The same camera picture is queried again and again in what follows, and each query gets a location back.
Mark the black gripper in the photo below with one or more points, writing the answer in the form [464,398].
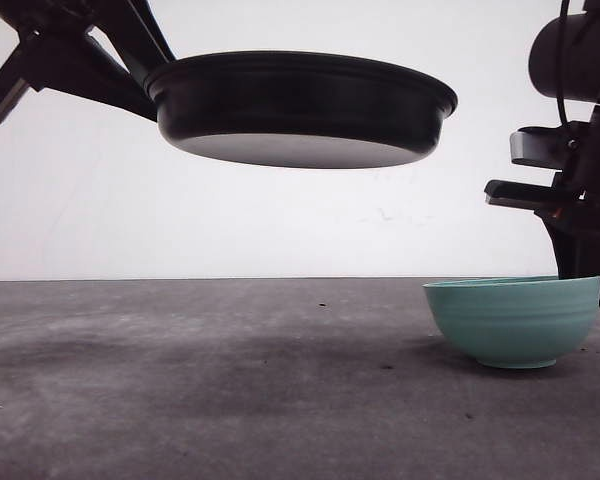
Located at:
[571,203]
[40,45]

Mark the teal ceramic bowl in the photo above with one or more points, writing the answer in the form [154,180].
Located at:
[515,322]

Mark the black frying pan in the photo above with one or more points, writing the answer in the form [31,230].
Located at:
[298,109]

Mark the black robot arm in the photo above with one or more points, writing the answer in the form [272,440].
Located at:
[564,61]

